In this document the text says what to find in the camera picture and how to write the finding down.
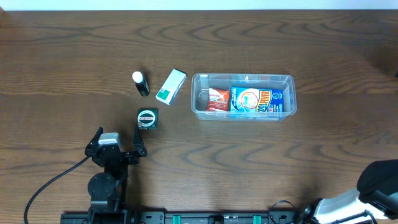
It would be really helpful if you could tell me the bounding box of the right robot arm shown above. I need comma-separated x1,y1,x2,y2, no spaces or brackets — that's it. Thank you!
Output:
294,159,397,224

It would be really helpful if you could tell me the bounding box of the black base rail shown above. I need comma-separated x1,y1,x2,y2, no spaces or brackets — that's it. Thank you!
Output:
60,211,319,224

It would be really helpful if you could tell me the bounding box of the red Panadol ActiFast box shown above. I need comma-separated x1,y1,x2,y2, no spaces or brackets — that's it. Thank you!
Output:
206,88,230,111

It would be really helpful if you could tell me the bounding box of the white green Panadol box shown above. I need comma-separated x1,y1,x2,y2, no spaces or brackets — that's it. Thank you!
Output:
155,69,187,105

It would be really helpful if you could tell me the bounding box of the clear plastic container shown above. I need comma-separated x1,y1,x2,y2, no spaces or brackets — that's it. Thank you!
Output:
191,73,297,121

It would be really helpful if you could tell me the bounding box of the blue KoolFever box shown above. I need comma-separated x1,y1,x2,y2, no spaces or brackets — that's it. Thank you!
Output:
229,86,284,115

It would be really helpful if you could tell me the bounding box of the dark bottle white cap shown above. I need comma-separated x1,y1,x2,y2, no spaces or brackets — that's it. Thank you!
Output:
132,71,150,96

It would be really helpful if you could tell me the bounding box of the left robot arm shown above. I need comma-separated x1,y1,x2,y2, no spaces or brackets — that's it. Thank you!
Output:
85,125,147,224

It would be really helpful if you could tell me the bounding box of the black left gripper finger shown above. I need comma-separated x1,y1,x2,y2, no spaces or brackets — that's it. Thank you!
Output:
133,124,145,152
88,127,103,149

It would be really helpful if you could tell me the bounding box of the green Zam-Buk box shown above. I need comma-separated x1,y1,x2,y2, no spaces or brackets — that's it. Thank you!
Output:
137,109,159,130

